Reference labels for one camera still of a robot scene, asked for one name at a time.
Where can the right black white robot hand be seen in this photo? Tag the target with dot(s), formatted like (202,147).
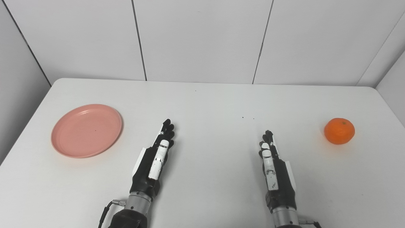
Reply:
(280,182)

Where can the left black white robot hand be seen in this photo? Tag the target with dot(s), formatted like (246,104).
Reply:
(148,167)

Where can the pink plate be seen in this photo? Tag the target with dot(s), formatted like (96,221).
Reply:
(86,130)

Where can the orange fruit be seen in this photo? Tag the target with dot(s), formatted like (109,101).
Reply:
(339,131)

